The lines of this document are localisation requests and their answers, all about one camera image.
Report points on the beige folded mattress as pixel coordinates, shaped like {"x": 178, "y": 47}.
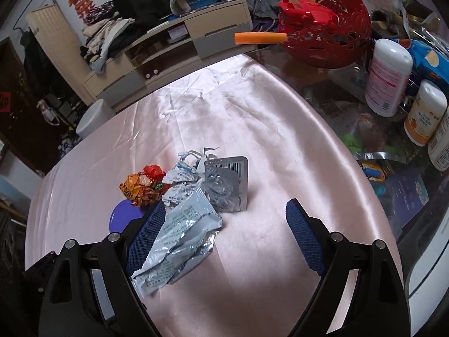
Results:
{"x": 52, "y": 31}

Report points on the yellow capped white bottle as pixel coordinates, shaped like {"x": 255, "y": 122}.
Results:
{"x": 440, "y": 144}

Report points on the silver blister pack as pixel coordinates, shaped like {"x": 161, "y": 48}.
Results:
{"x": 231, "y": 179}

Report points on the red fish wall decoration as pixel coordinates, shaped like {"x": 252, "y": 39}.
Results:
{"x": 80, "y": 0}

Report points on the red openwork basket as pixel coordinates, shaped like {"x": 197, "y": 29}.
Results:
{"x": 333, "y": 49}

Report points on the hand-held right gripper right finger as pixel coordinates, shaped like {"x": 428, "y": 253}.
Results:
{"x": 305, "y": 238}

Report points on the purple round lid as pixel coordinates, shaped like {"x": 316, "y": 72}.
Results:
{"x": 122, "y": 216}

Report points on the dark hanging coats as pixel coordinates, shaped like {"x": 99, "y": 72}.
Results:
{"x": 35, "y": 59}

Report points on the pile of clothes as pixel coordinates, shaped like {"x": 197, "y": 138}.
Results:
{"x": 105, "y": 31}

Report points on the white shoes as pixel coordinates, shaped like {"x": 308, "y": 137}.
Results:
{"x": 68, "y": 145}

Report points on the orange foil wrapper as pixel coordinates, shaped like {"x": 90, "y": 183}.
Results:
{"x": 140, "y": 191}

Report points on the small red candy wrapper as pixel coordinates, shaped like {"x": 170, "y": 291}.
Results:
{"x": 154, "y": 172}

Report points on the gold and red snack bags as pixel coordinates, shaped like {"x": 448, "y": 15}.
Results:
{"x": 414, "y": 10}

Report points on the white plastic chair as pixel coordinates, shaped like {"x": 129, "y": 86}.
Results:
{"x": 431, "y": 270}

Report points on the blue snack bag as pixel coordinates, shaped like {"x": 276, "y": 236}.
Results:
{"x": 428, "y": 59}

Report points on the white bottle orange label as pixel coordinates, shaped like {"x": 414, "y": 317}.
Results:
{"x": 422, "y": 112}

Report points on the dark wooden door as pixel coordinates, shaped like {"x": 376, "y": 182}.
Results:
{"x": 21, "y": 130}

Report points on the light blue foil wrapper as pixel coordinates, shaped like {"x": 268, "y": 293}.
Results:
{"x": 182, "y": 238}

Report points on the white bottle pink label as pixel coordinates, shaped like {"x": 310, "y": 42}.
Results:
{"x": 386, "y": 77}

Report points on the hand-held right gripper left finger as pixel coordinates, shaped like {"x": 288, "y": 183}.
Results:
{"x": 147, "y": 235}

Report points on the grey crumpled clothes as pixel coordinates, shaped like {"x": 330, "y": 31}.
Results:
{"x": 259, "y": 0}

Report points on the pink satin cloth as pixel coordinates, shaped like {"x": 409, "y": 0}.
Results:
{"x": 263, "y": 130}

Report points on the black coat rack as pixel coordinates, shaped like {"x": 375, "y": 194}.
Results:
{"x": 55, "y": 0}

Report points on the white waste bin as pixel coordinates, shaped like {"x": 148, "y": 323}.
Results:
{"x": 93, "y": 119}

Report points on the beige television cabinet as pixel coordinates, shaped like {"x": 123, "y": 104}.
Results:
{"x": 217, "y": 15}

